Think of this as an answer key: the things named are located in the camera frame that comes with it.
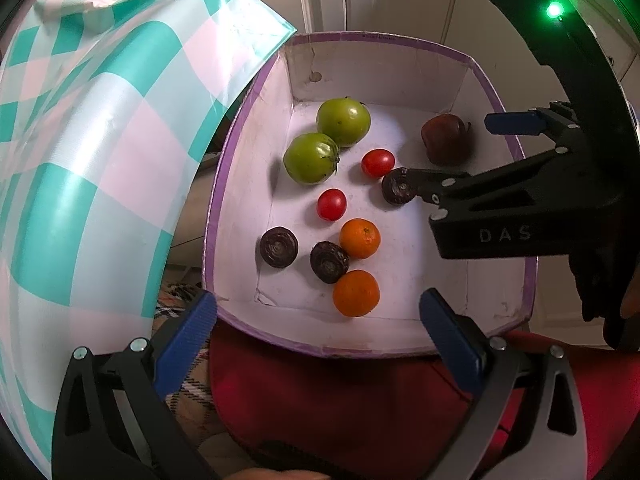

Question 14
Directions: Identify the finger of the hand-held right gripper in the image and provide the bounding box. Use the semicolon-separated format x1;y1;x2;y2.
484;101;583;148
404;149;577;222

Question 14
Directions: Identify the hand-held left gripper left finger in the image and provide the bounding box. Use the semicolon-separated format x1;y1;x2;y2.
51;290;218;480

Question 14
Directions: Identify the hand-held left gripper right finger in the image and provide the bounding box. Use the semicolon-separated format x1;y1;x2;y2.
419;287;588;480

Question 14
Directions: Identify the dark water chestnut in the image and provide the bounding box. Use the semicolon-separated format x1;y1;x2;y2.
310;241;351;284
381;167;418;206
259;226;299;268

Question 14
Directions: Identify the white box with purple rim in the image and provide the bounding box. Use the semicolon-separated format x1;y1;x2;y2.
201;31;540;359

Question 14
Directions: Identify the green tomato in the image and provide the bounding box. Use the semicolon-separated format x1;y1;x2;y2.
283;132;342;184
316;97;372;148

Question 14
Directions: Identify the dark red apple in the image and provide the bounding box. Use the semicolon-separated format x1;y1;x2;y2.
420;113;473;167

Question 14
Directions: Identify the plaid cloth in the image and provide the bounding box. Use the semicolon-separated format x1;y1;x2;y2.
152;280;251;480

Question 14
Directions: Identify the red cherry tomato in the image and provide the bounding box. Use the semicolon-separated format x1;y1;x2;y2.
317;188;348;222
361;148;396;179

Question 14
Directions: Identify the orange tangerine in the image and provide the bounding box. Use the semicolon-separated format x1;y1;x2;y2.
332;269;381;318
339;218;382;261

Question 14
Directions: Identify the red cloth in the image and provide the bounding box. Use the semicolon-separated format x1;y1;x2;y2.
209;320;640;480

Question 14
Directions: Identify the white cabinet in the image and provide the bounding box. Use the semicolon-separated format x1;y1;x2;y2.
95;0;566;68

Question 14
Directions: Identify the teal and white checkered lid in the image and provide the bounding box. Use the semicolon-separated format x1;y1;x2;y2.
0;0;299;466

